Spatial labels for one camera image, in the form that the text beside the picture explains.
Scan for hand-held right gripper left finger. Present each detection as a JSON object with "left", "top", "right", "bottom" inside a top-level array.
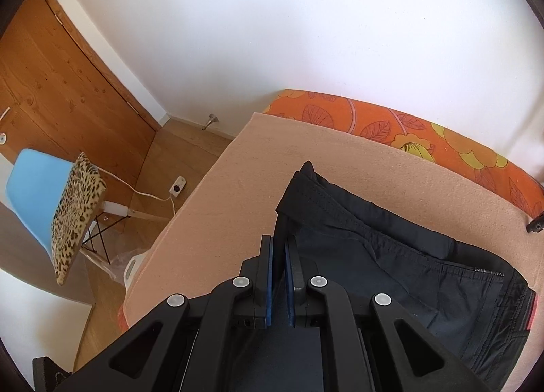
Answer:
[{"left": 55, "top": 235, "right": 275, "bottom": 392}]

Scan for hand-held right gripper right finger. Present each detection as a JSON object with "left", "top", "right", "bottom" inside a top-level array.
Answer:
[{"left": 285, "top": 237, "right": 481, "bottom": 392}]

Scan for black pants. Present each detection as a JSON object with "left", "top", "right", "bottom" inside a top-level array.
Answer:
[{"left": 238, "top": 160, "right": 537, "bottom": 392}]

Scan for beige blanket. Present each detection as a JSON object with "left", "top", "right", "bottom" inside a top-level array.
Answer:
[{"left": 122, "top": 112, "right": 536, "bottom": 392}]

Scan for clear plastic bag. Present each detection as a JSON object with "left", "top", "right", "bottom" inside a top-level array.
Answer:
[{"left": 108, "top": 243, "right": 141, "bottom": 282}]

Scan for bed with orange floral sheet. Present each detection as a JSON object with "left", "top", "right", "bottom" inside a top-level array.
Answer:
[{"left": 117, "top": 89, "right": 544, "bottom": 329}]

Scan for leopard print cushion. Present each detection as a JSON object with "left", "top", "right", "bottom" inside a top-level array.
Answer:
[{"left": 50, "top": 152, "right": 108, "bottom": 286}]

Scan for light blue chair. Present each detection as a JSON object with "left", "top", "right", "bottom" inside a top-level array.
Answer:
[{"left": 0, "top": 148, "right": 171, "bottom": 274}]

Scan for wooden door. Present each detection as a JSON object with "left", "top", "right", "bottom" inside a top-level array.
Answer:
[{"left": 0, "top": 0, "right": 159, "bottom": 189}]

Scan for white power cable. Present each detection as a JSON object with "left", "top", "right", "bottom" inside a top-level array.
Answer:
[{"left": 100, "top": 169, "right": 177, "bottom": 216}]

